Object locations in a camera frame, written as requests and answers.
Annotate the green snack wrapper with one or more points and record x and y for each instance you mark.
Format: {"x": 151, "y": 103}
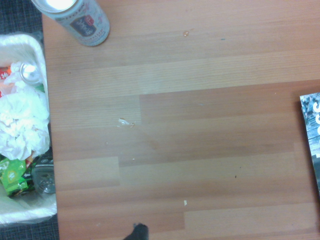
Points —
{"x": 12, "y": 176}

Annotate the clear plastic scrap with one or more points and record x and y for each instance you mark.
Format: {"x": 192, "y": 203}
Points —
{"x": 124, "y": 122}

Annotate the green drink can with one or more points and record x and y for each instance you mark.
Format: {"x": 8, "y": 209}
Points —
{"x": 30, "y": 74}

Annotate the trash bin with white liner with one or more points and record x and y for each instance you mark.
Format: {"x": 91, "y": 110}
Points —
{"x": 30, "y": 47}

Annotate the tiny pale paper scrap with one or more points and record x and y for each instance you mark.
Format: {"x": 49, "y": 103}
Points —
{"x": 185, "y": 203}

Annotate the large crumpled white tissue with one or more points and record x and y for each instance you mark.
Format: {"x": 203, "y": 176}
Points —
{"x": 20, "y": 120}

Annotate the white Ito En drink can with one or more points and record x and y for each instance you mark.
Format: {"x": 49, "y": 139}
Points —
{"x": 85, "y": 23}

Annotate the small crumpled white tissue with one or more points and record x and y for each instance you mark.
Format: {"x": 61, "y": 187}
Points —
{"x": 13, "y": 72}

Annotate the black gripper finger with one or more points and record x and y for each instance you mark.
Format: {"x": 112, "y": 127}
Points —
{"x": 139, "y": 232}

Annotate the dark crumpled plastic container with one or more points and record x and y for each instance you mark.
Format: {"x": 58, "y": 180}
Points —
{"x": 44, "y": 176}

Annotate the magazine with grey cover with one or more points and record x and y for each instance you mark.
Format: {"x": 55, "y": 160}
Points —
{"x": 312, "y": 130}

